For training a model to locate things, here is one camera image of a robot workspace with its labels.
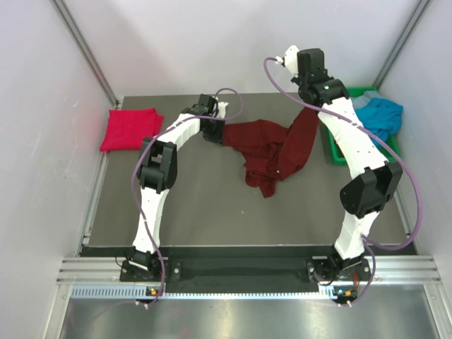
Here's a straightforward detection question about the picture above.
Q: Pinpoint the right aluminium corner post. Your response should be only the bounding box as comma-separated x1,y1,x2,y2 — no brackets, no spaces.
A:
372,0,432,89

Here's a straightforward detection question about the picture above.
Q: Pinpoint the grey slotted cable duct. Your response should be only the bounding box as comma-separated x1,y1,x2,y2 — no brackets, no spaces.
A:
71,285,352,301

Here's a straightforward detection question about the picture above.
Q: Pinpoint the aluminium front rail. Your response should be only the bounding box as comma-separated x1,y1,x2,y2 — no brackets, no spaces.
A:
56,256,441,285

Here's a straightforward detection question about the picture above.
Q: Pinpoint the green plastic bin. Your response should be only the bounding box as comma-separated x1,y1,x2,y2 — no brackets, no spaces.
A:
319,86,403,166

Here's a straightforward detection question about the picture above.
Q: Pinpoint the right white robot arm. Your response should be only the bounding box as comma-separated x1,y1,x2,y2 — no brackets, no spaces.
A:
284,45,403,280

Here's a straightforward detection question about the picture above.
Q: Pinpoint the aluminium corner post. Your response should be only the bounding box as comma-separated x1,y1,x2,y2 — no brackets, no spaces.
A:
372,0,432,89
50,0,120,107

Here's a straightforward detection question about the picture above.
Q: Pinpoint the dark maroon t-shirt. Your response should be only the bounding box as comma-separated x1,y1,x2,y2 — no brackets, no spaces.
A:
222,107,319,198

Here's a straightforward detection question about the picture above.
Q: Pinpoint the folded bright red t-shirt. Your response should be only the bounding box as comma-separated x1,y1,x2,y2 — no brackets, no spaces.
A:
99,107,164,152

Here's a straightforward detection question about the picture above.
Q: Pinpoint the grey t-shirt in bin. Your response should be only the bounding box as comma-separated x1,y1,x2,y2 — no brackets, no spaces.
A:
351,90,383,110

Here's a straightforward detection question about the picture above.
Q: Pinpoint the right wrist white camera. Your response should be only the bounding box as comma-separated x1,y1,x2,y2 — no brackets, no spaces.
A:
276,45,299,77

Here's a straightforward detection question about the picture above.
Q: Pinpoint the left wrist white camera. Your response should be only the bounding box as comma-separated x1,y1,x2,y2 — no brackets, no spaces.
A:
213,101,229,119

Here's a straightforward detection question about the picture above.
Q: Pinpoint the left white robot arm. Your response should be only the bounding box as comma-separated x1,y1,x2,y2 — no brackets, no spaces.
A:
120,95,229,282

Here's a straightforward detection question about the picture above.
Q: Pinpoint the left aluminium corner post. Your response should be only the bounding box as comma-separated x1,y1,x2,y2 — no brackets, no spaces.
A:
50,0,120,107

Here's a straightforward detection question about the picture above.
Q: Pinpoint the wrist white camera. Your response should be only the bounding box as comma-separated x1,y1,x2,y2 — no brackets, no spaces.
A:
276,45,299,77
213,101,229,119

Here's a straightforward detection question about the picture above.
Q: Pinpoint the blue t-shirt in bin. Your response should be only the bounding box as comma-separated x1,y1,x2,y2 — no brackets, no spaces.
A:
355,98,403,142

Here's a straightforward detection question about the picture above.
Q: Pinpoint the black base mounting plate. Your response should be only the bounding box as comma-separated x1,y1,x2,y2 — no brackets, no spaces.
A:
119,256,369,283

